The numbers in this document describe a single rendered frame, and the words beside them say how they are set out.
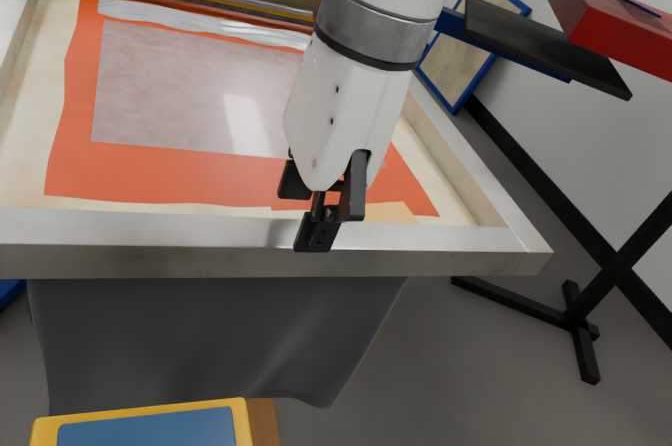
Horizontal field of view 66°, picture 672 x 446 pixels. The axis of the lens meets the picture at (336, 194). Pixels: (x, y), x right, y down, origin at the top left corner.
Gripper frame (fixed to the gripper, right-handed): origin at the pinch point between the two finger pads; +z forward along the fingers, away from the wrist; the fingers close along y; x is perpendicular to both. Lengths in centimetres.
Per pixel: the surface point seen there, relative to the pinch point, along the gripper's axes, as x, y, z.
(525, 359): 122, -43, 102
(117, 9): -16, -49, 6
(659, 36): 100, -58, -8
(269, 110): 3.3, -26.5, 6.4
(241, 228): -4.9, -0.4, 2.9
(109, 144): -15.5, -15.7, 6.5
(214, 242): -7.4, 1.4, 3.0
